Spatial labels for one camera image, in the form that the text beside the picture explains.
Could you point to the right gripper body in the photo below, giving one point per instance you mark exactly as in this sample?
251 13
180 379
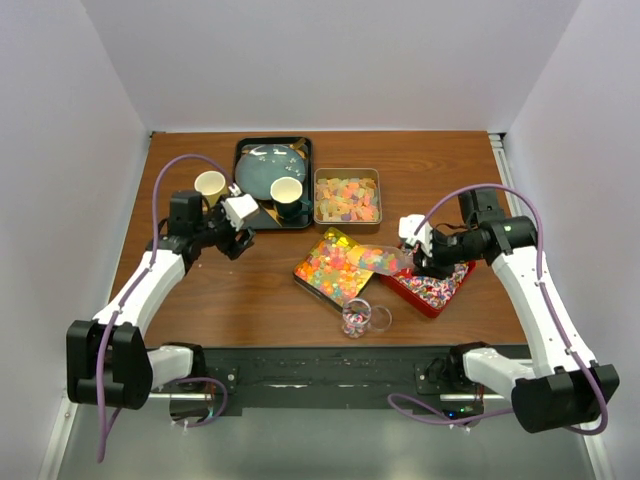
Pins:
448 250

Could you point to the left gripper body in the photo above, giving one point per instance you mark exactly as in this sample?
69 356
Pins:
225 235

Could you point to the red tin of lollipops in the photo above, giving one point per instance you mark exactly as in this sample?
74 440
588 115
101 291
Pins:
428 295

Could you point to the clear plastic scoop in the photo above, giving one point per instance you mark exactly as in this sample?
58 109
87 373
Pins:
382 260

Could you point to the gold tin of star candies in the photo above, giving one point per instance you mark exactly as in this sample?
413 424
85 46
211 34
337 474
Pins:
326 272

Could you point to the silver tin of gummies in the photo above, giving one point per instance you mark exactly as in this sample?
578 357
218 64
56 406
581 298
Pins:
348 199

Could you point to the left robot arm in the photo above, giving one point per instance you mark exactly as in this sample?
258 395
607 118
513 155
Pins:
107 362

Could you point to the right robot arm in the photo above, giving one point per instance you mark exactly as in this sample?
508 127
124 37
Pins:
565 386

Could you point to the black tray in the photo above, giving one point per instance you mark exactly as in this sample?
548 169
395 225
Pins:
267 218

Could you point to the yellow mug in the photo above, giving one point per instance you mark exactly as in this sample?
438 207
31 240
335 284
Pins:
211 185

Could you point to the dark green cup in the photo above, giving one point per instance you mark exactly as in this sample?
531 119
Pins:
287 195

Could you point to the dark teal plate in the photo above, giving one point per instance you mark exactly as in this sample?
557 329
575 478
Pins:
262 165

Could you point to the clear glass lid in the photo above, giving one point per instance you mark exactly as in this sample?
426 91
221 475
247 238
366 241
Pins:
381 319

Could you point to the glass goblet jar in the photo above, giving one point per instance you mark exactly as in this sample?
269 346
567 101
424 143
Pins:
356 315

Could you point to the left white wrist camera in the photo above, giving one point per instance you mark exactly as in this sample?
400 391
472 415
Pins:
239 210

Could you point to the aluminium frame rail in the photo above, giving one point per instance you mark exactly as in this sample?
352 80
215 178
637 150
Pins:
197 404

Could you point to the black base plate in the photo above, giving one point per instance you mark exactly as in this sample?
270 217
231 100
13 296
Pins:
346 377

